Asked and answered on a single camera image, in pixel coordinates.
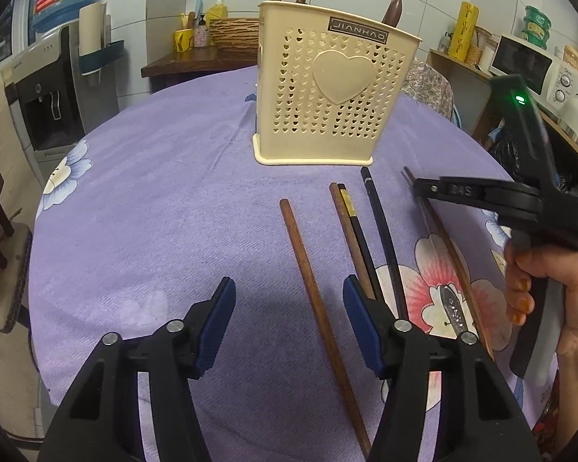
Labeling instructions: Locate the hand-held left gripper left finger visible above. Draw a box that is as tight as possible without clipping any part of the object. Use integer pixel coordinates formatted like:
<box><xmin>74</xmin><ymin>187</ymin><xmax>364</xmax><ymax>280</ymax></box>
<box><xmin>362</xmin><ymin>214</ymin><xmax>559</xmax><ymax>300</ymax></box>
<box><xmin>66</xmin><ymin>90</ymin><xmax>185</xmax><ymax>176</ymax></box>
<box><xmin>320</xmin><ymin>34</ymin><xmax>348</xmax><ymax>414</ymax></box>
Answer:
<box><xmin>37</xmin><ymin>276</ymin><xmax>237</xmax><ymax>462</ymax></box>

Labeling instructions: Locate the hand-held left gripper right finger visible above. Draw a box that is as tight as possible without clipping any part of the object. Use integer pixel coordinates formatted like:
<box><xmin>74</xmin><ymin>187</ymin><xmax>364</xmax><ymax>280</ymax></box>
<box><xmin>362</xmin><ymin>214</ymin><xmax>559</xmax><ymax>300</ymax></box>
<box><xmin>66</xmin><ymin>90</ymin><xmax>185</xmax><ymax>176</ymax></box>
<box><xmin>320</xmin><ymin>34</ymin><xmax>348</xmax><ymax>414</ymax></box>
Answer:
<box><xmin>342</xmin><ymin>273</ymin><xmax>543</xmax><ymax>462</ymax></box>

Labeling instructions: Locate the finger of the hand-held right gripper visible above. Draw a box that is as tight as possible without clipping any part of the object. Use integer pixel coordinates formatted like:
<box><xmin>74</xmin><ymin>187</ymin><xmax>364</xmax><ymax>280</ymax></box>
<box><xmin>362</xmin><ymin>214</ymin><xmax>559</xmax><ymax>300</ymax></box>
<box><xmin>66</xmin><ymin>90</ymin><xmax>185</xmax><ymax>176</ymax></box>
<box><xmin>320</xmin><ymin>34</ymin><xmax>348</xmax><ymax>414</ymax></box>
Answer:
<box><xmin>412</xmin><ymin>178</ymin><xmax>541</xmax><ymax>218</ymax></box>

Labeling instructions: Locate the metal spoon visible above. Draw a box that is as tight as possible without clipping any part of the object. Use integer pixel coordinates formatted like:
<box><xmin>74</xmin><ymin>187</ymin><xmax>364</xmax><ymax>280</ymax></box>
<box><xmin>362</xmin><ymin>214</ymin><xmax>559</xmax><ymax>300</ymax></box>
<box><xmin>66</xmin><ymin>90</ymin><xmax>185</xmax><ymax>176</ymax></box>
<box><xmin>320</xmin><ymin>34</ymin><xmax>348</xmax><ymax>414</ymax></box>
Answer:
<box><xmin>440</xmin><ymin>286</ymin><xmax>469</xmax><ymax>335</ymax></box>

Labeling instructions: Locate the cream perforated utensil holder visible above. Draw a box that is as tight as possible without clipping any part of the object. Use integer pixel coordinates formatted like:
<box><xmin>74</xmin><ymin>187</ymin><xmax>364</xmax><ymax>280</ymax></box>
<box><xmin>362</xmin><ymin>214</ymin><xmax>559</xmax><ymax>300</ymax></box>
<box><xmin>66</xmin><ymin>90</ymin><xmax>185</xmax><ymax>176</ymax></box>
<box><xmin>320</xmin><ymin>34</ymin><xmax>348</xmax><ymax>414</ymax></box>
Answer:
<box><xmin>252</xmin><ymin>0</ymin><xmax>423</xmax><ymax>167</ymax></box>

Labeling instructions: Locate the black plastic bag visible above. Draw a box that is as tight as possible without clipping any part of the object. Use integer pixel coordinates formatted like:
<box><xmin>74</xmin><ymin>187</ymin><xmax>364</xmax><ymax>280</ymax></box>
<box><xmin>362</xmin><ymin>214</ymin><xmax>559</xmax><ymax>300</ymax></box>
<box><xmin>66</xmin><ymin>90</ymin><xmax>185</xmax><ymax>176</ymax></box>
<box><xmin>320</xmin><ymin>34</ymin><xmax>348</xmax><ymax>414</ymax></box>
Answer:
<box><xmin>490</xmin><ymin>124</ymin><xmax>517</xmax><ymax>170</ymax></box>

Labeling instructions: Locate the wooden shelf unit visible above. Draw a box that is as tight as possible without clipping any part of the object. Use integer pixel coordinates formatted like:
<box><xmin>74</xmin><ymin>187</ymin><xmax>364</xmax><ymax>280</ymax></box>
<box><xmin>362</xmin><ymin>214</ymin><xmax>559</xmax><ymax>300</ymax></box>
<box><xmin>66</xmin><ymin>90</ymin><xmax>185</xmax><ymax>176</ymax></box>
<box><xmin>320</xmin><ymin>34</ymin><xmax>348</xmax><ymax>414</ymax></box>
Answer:
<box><xmin>425</xmin><ymin>47</ymin><xmax>578</xmax><ymax>176</ymax></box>

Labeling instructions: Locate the floral chair cover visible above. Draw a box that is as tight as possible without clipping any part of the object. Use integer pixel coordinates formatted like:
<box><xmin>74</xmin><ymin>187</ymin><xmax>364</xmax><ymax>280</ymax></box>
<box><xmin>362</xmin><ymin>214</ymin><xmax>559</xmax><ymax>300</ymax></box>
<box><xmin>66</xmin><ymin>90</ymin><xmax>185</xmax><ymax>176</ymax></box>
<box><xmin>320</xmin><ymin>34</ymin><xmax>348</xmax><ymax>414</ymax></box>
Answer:
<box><xmin>399</xmin><ymin>57</ymin><xmax>457</xmax><ymax>122</ymax></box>

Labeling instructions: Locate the purple floral tablecloth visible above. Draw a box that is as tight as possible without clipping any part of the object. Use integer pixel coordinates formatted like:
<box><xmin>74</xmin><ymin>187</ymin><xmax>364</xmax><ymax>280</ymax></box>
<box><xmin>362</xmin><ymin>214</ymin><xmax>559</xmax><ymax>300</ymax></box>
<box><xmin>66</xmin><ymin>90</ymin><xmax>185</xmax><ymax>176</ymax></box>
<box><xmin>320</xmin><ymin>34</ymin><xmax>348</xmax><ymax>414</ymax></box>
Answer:
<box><xmin>28</xmin><ymin>65</ymin><xmax>560</xmax><ymax>462</ymax></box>

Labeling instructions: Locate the white microwave oven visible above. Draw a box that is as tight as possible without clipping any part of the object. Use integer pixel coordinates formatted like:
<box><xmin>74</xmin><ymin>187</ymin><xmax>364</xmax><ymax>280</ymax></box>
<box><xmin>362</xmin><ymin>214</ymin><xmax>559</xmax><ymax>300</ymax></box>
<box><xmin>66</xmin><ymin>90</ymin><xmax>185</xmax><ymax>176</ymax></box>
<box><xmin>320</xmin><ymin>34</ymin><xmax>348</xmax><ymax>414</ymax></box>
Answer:
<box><xmin>489</xmin><ymin>33</ymin><xmax>578</xmax><ymax>117</ymax></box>

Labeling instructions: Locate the round cushioned stool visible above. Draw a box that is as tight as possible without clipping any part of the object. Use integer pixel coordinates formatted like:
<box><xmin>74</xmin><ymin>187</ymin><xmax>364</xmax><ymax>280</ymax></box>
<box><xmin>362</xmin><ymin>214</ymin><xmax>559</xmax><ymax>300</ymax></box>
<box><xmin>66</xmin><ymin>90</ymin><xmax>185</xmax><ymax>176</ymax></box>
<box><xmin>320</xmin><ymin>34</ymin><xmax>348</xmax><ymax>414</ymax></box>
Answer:
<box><xmin>0</xmin><ymin>224</ymin><xmax>35</xmax><ymax>343</ymax></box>

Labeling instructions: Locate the wooden side table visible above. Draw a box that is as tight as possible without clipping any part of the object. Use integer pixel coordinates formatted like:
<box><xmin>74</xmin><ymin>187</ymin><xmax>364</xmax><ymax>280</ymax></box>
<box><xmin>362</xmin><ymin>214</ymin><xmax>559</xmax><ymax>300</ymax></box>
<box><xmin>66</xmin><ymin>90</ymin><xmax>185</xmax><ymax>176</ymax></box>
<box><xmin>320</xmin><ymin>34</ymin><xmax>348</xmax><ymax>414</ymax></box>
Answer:
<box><xmin>141</xmin><ymin>50</ymin><xmax>261</xmax><ymax>93</ymax></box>

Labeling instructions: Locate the grey water dispenser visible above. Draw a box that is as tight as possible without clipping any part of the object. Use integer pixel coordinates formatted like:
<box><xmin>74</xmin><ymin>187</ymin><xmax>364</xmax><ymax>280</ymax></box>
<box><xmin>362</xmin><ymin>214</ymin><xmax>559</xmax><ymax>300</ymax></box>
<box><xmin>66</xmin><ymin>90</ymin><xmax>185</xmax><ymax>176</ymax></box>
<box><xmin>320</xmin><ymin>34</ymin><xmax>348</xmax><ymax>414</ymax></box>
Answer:
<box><xmin>7</xmin><ymin>24</ymin><xmax>86</xmax><ymax>156</ymax></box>

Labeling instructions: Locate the woven basin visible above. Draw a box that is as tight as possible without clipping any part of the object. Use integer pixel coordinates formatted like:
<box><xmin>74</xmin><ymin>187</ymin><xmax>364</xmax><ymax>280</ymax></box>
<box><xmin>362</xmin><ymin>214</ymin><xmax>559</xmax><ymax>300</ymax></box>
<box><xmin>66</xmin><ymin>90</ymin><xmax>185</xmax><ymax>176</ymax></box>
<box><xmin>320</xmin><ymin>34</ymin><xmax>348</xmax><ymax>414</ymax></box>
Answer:
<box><xmin>207</xmin><ymin>16</ymin><xmax>261</xmax><ymax>57</ymax></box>

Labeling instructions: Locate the blue cup holder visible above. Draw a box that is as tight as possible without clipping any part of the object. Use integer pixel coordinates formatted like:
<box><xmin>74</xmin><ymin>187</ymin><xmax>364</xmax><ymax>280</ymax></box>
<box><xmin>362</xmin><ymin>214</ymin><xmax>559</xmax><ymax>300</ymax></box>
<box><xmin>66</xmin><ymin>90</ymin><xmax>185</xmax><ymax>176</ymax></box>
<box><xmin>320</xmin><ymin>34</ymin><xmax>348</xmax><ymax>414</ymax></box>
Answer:
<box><xmin>78</xmin><ymin>40</ymin><xmax>126</xmax><ymax>79</ymax></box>

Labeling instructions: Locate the floral pump bottle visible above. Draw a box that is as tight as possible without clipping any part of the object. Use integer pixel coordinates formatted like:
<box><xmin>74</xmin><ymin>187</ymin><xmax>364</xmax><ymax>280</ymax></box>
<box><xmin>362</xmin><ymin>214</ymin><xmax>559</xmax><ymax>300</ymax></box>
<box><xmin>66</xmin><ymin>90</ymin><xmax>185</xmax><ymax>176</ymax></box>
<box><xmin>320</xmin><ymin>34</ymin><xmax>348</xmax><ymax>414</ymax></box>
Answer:
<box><xmin>195</xmin><ymin>14</ymin><xmax>211</xmax><ymax>48</ymax></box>

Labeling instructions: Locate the beige paper cup sleeve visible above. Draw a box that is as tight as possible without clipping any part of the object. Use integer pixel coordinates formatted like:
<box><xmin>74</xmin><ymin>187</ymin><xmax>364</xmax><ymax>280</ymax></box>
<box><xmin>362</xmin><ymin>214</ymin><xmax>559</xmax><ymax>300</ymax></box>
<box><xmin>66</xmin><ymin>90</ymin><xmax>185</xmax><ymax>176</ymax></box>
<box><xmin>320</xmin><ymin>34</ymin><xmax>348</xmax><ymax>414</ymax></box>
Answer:
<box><xmin>79</xmin><ymin>2</ymin><xmax>109</xmax><ymax>55</ymax></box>

